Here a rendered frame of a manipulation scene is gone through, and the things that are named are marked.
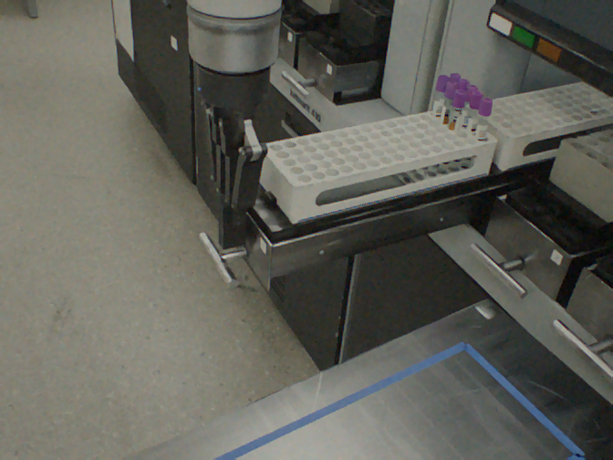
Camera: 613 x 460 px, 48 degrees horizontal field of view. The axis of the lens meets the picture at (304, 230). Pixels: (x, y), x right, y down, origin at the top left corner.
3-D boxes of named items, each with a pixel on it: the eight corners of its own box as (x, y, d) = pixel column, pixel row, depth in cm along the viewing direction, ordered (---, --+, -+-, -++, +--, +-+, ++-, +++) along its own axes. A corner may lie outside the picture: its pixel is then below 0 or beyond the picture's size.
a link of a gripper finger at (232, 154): (252, 109, 74) (257, 115, 73) (250, 197, 81) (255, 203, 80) (217, 115, 73) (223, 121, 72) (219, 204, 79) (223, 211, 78)
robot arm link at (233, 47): (257, -16, 72) (256, 39, 75) (173, -8, 68) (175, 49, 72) (297, 15, 66) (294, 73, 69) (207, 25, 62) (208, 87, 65)
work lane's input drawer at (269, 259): (594, 138, 120) (612, 90, 114) (659, 179, 110) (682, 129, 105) (192, 236, 90) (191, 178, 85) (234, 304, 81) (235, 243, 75)
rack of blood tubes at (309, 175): (444, 145, 100) (452, 106, 96) (489, 181, 93) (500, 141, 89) (255, 187, 88) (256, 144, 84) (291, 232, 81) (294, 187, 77)
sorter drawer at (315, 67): (560, 32, 160) (572, -7, 155) (606, 56, 151) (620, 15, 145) (275, 76, 130) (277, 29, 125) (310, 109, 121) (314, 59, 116)
